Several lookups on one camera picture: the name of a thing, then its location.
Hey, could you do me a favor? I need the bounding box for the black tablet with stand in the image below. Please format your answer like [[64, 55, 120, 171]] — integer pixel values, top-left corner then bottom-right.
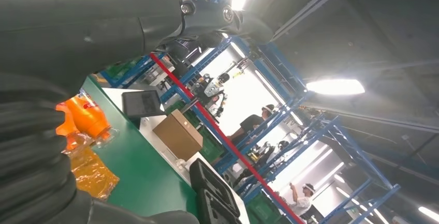
[[122, 89, 166, 120]]

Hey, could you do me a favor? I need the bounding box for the black and white humanoid robot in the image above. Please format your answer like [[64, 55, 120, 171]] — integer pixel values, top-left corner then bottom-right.
[[191, 72, 231, 117]]

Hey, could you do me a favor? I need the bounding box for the yellow plastic sheet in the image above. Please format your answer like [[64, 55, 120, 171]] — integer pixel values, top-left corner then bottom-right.
[[63, 131, 120, 201]]

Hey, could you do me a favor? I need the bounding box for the brown cardboard box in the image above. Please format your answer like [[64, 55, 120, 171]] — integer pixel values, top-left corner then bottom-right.
[[152, 109, 203, 162]]

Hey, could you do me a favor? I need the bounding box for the blue and red shelving rack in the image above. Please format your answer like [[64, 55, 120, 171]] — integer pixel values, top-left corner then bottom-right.
[[99, 0, 401, 224]]

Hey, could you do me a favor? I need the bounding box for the green plastic crate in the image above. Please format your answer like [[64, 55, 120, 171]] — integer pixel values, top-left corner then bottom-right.
[[245, 193, 286, 224], [199, 126, 226, 163]]

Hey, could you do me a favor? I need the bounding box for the person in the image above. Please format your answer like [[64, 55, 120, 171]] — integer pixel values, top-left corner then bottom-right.
[[228, 104, 277, 146], [281, 182, 317, 218]]

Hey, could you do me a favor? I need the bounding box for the black foam-lined carrying case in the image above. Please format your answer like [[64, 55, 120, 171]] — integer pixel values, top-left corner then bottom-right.
[[189, 158, 243, 224]]

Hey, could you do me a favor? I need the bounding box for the bright ceiling light panel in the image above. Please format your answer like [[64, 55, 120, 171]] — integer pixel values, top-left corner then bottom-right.
[[417, 206, 439, 222], [306, 78, 365, 96]]

